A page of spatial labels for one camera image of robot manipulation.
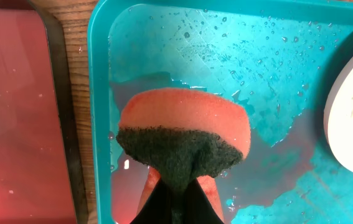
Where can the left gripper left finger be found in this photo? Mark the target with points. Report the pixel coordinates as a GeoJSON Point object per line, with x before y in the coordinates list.
{"type": "Point", "coordinates": [157, 209]}

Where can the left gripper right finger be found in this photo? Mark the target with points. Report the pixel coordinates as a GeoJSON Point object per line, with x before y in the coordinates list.
{"type": "Point", "coordinates": [197, 208]}

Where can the green and orange sponge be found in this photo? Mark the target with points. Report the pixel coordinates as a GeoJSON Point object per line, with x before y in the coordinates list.
{"type": "Point", "coordinates": [183, 135]}

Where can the red and black tray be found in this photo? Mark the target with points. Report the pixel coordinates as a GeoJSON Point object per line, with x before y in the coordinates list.
{"type": "Point", "coordinates": [41, 178]}

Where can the teal plastic tray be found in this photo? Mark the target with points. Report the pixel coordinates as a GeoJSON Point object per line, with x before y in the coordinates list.
{"type": "Point", "coordinates": [277, 59]}

